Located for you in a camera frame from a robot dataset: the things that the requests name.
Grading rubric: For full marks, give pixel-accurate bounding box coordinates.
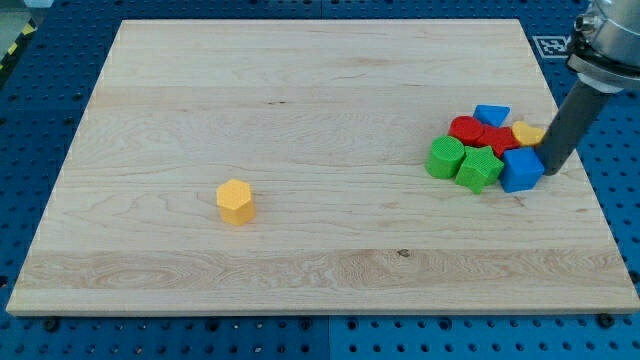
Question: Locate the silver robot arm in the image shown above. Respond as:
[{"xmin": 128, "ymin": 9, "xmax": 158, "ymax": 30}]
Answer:
[{"xmin": 566, "ymin": 0, "xmax": 639, "ymax": 94}]

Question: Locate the yellow hexagon block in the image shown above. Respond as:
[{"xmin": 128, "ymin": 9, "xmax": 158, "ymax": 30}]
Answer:
[{"xmin": 216, "ymin": 179, "xmax": 256, "ymax": 226}]

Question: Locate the light wooden board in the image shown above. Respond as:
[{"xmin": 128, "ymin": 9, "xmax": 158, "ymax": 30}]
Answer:
[{"xmin": 7, "ymin": 19, "xmax": 639, "ymax": 317}]

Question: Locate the green cylinder block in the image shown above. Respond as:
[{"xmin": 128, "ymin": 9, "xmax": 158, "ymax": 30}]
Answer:
[{"xmin": 425, "ymin": 135, "xmax": 465, "ymax": 179}]

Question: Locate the red cylinder block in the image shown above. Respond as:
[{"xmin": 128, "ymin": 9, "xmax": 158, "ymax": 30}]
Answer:
[{"xmin": 448, "ymin": 115, "xmax": 484, "ymax": 146}]

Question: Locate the green star block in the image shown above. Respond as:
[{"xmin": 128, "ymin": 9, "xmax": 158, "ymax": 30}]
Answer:
[{"xmin": 454, "ymin": 146, "xmax": 504, "ymax": 194}]

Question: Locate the blue triangle block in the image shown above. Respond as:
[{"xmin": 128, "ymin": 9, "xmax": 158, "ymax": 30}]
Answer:
[{"xmin": 473, "ymin": 104, "xmax": 511, "ymax": 127}]

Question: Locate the red star block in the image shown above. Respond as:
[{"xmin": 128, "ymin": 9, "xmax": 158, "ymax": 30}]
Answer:
[{"xmin": 474, "ymin": 124, "xmax": 521, "ymax": 159}]

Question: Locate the blue cube block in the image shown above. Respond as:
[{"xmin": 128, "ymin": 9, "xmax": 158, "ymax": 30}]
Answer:
[{"xmin": 500, "ymin": 147, "xmax": 545, "ymax": 193}]

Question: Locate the yellow heart block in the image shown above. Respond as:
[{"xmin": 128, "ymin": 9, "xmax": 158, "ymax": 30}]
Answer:
[{"xmin": 511, "ymin": 121, "xmax": 545, "ymax": 146}]

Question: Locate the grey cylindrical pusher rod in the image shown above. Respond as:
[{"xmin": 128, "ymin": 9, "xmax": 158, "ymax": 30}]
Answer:
[{"xmin": 535, "ymin": 80, "xmax": 612, "ymax": 176}]

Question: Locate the white fiducial marker tag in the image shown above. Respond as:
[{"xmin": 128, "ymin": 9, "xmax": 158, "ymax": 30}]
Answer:
[{"xmin": 532, "ymin": 35, "xmax": 568, "ymax": 59}]

